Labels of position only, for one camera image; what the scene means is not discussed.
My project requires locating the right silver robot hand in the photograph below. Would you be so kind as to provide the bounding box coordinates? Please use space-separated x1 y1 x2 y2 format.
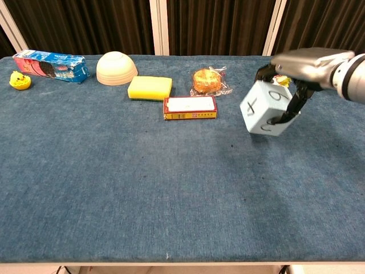
254 47 356 126

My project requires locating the light blue numbered cube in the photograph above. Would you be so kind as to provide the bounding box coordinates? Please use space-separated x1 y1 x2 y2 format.
240 79 301 136

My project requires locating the pink cake toy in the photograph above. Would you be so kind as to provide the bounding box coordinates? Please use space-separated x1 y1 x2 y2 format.
273 75 293 87

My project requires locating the wrapped orange pastry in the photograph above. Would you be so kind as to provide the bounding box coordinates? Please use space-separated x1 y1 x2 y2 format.
189 66 233 97

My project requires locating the red yellow white box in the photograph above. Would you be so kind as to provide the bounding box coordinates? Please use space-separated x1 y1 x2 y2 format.
163 95 218 121

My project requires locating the yellow green sponge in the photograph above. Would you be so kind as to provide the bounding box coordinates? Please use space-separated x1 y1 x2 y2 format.
127 75 173 102

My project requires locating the cream upturned bowl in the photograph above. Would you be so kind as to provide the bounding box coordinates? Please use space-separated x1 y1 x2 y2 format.
96 51 139 86

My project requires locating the blue table cloth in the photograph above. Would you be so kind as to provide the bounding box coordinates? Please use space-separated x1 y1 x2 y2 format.
0 54 365 264

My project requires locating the dark brown curtain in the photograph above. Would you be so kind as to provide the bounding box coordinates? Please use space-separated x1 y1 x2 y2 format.
0 0 365 59

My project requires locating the blue pink cookie box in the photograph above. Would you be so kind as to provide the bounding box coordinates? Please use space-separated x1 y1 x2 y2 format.
12 49 91 84

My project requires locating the yellow chick toy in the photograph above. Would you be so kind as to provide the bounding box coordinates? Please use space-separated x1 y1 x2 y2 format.
9 71 32 91

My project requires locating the white frame post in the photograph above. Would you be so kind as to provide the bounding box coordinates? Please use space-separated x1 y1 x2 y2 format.
149 0 171 56
0 0 29 54
262 0 287 57

